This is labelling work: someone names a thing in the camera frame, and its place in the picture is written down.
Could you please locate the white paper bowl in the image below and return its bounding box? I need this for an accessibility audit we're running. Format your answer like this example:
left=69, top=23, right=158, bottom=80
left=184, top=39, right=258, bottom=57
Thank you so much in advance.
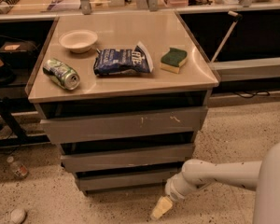
left=59, top=30, right=98, bottom=54

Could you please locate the white stick with black tip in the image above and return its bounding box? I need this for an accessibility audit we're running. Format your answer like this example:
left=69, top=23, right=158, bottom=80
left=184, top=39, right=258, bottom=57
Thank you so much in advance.
left=211, top=10, right=243, bottom=63

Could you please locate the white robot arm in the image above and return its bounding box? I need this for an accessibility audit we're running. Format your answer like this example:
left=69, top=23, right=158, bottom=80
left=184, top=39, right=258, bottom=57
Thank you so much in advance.
left=150, top=143, right=280, bottom=224

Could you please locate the black cable on floor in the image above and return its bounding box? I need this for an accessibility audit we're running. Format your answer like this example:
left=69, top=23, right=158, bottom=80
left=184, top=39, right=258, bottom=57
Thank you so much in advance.
left=232, top=90, right=272, bottom=99

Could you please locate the white sneaker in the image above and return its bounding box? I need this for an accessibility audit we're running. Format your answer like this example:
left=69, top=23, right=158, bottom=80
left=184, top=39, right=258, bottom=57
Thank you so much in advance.
left=0, top=208, right=26, bottom=224

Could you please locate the grey bottom drawer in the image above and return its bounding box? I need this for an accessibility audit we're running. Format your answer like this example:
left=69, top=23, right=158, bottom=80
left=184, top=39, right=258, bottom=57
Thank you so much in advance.
left=76, top=166, right=180, bottom=192

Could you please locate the blue chip bag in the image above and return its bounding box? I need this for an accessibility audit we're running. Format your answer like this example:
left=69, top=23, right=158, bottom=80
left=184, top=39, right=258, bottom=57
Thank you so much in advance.
left=93, top=42, right=154, bottom=76

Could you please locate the green yellow sponge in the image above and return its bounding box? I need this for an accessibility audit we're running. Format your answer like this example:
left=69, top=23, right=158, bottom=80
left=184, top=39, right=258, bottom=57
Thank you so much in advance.
left=161, top=48, right=188, bottom=74

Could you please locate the plastic bottle on floor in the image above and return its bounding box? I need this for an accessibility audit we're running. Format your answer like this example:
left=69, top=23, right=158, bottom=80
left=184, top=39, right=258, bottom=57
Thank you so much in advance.
left=7, top=156, right=29, bottom=178

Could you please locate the black bag under shelf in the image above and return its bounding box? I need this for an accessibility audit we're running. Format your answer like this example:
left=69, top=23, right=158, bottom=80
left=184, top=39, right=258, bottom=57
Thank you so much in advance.
left=0, top=41, right=38, bottom=69

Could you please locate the grey drawer cabinet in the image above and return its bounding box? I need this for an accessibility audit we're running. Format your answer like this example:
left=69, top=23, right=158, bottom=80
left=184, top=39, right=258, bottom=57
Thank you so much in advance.
left=26, top=11, right=218, bottom=181

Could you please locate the grey top drawer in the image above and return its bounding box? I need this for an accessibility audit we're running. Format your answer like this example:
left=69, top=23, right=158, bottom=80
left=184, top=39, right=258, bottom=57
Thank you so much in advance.
left=40, top=106, right=208, bottom=144

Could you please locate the grey drawer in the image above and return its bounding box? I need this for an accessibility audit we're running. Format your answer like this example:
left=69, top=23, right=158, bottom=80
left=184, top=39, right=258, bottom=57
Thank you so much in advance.
left=76, top=166, right=180, bottom=192
left=61, top=143, right=194, bottom=173
left=40, top=106, right=208, bottom=144

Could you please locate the green soda can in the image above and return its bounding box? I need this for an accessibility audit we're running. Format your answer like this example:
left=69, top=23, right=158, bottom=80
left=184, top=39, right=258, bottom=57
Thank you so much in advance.
left=43, top=59, right=80, bottom=91

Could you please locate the grey middle drawer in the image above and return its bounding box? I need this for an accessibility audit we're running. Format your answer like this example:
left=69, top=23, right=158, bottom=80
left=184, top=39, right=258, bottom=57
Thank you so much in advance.
left=61, top=143, right=194, bottom=173

